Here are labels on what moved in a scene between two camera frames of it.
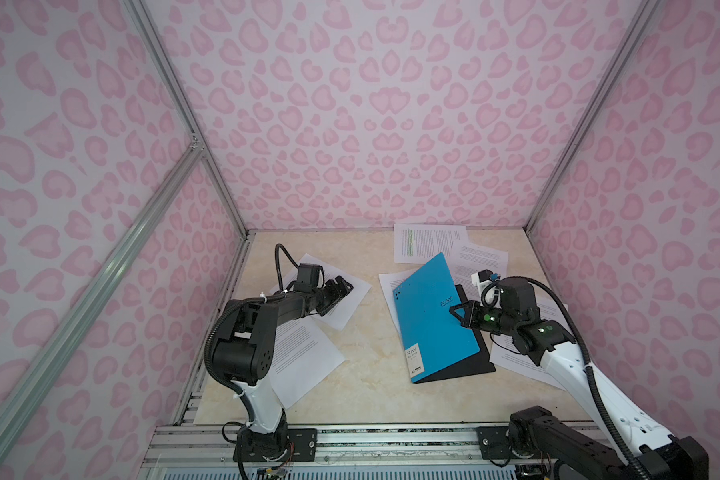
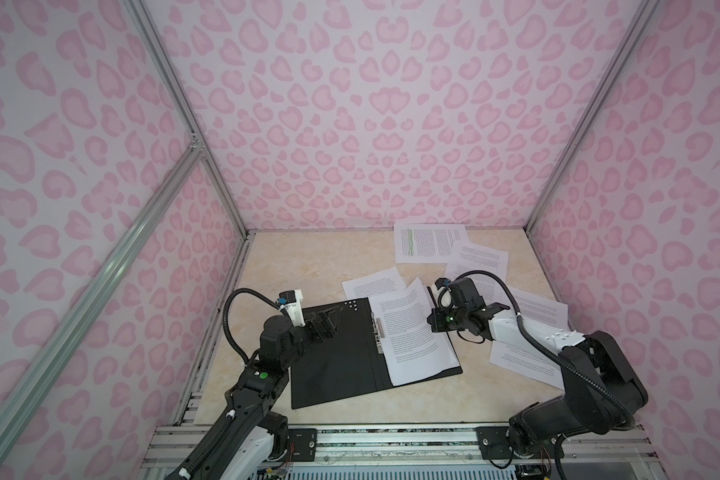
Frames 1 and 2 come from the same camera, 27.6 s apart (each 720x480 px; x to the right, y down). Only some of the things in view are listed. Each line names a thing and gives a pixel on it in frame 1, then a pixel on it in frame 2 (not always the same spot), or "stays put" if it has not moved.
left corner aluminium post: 166,65 stays put
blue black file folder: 437,345 to 353,364
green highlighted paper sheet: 420,243 stays put
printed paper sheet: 391,281 to 411,351
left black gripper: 334,294 to 328,329
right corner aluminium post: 646,14 stays put
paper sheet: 303,357 to 374,284
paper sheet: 504,353 stays put
